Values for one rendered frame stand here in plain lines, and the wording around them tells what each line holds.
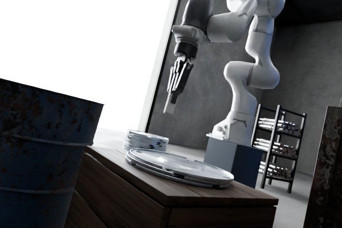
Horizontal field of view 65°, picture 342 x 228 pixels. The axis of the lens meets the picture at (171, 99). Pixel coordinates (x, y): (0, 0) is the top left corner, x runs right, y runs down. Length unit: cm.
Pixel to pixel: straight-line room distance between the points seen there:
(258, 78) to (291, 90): 738
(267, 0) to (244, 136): 59
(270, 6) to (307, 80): 736
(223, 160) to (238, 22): 60
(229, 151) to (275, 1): 66
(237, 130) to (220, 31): 50
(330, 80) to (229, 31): 752
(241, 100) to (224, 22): 46
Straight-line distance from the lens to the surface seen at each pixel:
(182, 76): 84
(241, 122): 126
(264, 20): 134
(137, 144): 171
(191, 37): 87
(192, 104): 656
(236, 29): 92
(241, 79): 129
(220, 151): 125
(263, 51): 132
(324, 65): 855
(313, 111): 829
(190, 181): 63
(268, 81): 130
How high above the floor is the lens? 48
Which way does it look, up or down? 4 degrees up
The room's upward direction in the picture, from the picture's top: 14 degrees clockwise
